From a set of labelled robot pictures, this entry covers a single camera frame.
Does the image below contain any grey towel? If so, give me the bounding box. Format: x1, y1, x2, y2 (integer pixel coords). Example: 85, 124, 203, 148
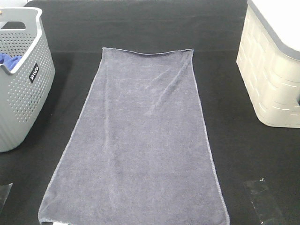
38, 48, 230, 225

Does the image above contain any blue towel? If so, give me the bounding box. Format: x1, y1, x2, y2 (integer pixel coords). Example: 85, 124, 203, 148
0, 53, 22, 71

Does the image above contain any black table mat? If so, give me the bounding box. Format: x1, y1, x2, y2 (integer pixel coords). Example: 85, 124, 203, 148
0, 0, 300, 225

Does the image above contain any grey perforated laundry basket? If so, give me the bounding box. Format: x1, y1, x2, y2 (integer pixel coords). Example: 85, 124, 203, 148
0, 7, 55, 152

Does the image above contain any cream woven storage basket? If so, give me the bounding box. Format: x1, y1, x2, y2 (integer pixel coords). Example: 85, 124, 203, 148
236, 0, 300, 128

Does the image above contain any clear tape strip right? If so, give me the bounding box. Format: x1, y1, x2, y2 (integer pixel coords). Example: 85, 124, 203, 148
243, 178, 287, 225

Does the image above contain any clear tape strip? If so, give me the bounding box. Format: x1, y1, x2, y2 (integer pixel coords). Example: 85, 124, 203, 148
243, 178, 287, 225
0, 183, 13, 212

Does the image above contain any clear tape strip left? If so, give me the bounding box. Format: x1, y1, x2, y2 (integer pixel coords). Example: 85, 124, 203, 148
0, 183, 13, 212

